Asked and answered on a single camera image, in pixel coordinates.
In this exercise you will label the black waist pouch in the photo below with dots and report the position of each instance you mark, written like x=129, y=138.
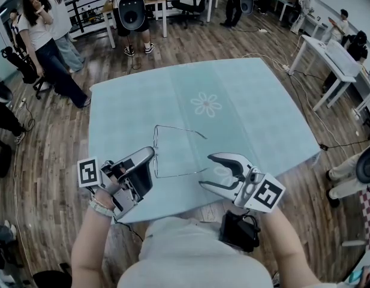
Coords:
x=235, y=232

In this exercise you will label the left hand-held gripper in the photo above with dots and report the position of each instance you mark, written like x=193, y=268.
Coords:
x=88, y=172

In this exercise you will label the white power strip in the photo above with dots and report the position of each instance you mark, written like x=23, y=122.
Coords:
x=262, y=31
x=23, y=103
x=285, y=67

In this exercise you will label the thin wire-frame eyeglasses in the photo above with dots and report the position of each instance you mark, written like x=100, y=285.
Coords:
x=155, y=136

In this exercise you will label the light blue daisy tablecloth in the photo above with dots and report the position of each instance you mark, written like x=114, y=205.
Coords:
x=247, y=100

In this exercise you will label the black office chair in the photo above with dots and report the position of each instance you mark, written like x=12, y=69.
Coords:
x=25, y=67
x=52, y=277
x=190, y=1

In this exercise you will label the pale rectangular mat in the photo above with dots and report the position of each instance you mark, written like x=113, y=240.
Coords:
x=342, y=55

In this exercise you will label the person's right forearm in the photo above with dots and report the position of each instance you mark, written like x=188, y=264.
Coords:
x=280, y=244

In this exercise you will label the person's left forearm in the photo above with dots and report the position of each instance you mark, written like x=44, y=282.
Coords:
x=88, y=244

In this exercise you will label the person's grey shirt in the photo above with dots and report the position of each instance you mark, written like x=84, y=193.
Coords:
x=187, y=259

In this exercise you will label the white metal rack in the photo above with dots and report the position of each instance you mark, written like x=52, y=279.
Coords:
x=210, y=1

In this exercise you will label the person's left hand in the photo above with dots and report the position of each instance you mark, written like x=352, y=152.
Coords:
x=103, y=196

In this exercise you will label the black power adapter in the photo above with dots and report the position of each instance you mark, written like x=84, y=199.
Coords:
x=324, y=147

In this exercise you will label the red checkered cloth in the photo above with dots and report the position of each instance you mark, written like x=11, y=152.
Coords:
x=369, y=208

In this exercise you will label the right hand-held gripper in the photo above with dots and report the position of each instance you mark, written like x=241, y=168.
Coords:
x=267, y=192

